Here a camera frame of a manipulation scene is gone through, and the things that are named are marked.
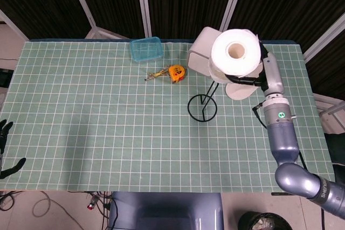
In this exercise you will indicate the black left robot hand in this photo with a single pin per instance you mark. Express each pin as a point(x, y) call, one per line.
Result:
point(4, 133)

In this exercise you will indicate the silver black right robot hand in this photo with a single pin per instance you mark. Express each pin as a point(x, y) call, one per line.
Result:
point(273, 76)

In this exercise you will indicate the white toilet paper roll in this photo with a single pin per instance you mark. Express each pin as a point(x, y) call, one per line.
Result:
point(223, 60)

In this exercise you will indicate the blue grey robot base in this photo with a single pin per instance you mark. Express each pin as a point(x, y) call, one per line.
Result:
point(164, 211)

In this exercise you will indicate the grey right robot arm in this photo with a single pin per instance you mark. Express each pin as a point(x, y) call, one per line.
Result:
point(283, 135)

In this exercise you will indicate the green gridded cutting mat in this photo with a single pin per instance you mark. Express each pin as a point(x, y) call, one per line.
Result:
point(94, 119)

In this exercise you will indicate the white disposable slipper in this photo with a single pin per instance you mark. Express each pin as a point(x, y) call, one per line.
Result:
point(240, 92)

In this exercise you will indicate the white plastic bin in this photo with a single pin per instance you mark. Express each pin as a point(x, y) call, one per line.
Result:
point(199, 60)

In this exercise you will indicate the dark green seat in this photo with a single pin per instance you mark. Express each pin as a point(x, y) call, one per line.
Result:
point(337, 149)

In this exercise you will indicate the yellow tape measure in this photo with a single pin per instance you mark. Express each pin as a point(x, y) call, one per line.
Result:
point(177, 73)

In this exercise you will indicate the red emergency stop button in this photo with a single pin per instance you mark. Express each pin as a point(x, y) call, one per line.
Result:
point(91, 203)

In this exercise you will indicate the blue transparent plastic box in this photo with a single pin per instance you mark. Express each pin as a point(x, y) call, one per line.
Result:
point(147, 48)

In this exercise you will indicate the black trash bin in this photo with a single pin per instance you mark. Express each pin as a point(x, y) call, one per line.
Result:
point(262, 222)

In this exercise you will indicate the grey metal frame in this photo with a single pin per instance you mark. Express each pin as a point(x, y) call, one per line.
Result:
point(330, 108)

